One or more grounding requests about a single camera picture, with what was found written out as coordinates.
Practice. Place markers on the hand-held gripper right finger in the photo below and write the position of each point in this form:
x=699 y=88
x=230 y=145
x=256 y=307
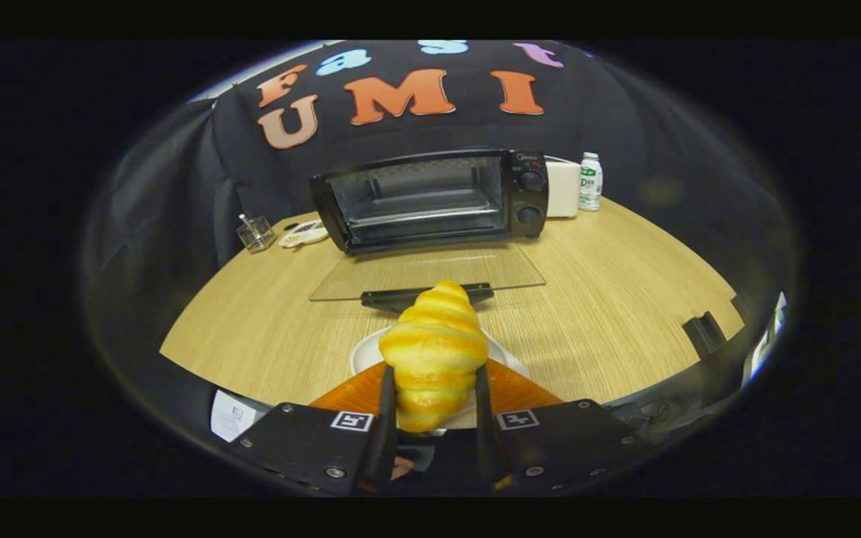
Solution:
x=484 y=433

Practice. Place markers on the small white snack tray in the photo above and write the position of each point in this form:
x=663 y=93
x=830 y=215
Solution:
x=303 y=234

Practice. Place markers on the white bottle green label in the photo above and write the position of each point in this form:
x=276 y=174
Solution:
x=590 y=183

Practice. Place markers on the white box appliance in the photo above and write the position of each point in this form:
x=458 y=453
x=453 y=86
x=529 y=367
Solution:
x=563 y=187

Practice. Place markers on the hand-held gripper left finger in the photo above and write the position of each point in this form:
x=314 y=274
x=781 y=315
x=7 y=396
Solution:
x=387 y=441

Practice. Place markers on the white plate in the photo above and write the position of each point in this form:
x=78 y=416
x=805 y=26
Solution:
x=367 y=351

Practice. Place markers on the white paper sheet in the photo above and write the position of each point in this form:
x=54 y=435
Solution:
x=230 y=415

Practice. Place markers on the black toaster oven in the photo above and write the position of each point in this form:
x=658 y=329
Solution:
x=528 y=198

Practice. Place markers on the black block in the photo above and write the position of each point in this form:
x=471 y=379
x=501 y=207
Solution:
x=703 y=335

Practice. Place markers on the yellow croissant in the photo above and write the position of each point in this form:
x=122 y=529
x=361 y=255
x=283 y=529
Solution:
x=434 y=351

